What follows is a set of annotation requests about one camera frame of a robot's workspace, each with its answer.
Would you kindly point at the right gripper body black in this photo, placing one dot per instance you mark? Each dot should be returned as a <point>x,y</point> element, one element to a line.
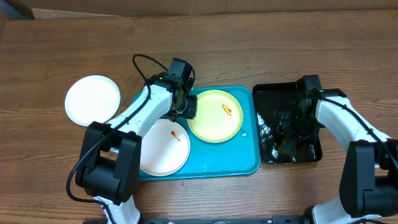
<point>288,125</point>

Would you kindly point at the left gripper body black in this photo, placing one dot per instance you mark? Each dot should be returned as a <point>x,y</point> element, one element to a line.
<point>189,109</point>

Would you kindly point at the green yellow scrubbing sponge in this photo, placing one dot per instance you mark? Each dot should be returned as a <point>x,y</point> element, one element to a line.
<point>288,144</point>

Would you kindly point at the light green round plate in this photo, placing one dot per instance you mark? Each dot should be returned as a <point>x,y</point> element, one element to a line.
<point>219,116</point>

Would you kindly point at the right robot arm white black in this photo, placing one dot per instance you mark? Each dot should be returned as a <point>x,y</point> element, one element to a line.
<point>368,185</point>

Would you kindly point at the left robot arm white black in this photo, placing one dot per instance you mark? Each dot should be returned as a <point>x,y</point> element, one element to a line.
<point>108,168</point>

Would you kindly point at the black rectangular wash tray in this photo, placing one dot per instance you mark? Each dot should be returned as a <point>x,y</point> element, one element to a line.
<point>265,97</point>

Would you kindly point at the teal plastic serving tray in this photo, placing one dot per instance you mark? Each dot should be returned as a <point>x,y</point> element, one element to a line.
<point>239,155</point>

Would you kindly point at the white plate with ketchup left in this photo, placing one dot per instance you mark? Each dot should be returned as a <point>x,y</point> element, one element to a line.
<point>165,148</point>

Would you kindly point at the cardboard sheet at back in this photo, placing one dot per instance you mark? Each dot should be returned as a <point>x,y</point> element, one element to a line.
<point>196,7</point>

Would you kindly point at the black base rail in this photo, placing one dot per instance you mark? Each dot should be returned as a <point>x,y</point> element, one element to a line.
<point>277,219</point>

